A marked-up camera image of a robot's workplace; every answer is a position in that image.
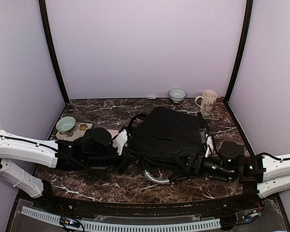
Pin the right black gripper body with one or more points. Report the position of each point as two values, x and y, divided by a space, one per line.
220 172

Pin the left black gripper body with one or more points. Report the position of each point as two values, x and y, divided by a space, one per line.
95 162

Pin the pink book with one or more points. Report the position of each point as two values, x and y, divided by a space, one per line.
113 132

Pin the black student bag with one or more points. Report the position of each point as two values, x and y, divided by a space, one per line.
169 144

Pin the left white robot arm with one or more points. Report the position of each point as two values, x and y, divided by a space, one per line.
43 152

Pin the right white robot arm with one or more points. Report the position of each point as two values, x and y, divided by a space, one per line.
263 174

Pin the floral placemat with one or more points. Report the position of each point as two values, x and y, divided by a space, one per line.
78 131

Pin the green bowl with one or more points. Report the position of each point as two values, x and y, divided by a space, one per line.
66 125

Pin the cream mug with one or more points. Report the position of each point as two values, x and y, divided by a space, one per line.
206 101

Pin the small white bowl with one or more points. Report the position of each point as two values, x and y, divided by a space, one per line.
177 95

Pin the black front table rail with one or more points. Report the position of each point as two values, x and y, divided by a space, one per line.
151 201

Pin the white cable duct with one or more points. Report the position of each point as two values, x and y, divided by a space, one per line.
104 224

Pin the left black frame post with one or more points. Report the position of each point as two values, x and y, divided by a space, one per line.
51 50

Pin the black frame post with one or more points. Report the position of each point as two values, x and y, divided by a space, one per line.
240 50
51 50

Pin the right black frame post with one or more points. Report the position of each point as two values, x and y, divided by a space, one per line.
240 50

